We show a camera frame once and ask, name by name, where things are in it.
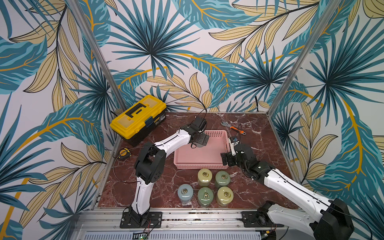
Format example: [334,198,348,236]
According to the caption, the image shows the right aluminium corner post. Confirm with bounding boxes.
[267,0,342,119]

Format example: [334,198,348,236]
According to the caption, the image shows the left aluminium corner post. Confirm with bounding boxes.
[68,0,127,111]

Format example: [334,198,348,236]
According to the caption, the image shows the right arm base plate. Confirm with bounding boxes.
[240,211,284,229]

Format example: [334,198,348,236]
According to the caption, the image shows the olive tea canister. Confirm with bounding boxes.
[198,169,213,187]
[216,187,234,207]

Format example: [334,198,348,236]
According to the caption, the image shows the aluminium front rail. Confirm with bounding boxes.
[69,208,312,240]

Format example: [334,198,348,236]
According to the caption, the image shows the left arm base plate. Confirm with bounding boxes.
[120,212,163,230]

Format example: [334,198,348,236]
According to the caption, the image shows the aluminium corner post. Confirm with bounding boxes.
[267,0,342,119]
[68,0,127,111]

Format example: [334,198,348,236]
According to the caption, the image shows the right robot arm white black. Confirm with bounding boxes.
[221,141,355,240]

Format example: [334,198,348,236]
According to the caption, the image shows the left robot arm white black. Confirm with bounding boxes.
[129,117,209,222]

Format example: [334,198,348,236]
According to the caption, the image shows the yellow black toolbox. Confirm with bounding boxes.
[110,95,167,147]

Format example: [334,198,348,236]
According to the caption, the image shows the green tea canister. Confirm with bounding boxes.
[198,187,214,208]
[215,171,231,189]

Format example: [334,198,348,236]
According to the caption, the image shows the pink plastic basket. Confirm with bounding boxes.
[174,130,230,170]

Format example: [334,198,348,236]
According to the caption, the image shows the yellow black tape measure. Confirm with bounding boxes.
[118,148,132,159]

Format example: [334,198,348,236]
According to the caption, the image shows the orange handled adjustable wrench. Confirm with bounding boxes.
[221,122,246,136]

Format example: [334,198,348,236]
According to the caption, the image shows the blue-grey tea canister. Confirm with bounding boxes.
[177,184,194,204]

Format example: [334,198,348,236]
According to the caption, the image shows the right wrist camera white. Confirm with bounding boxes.
[229,137,241,156]

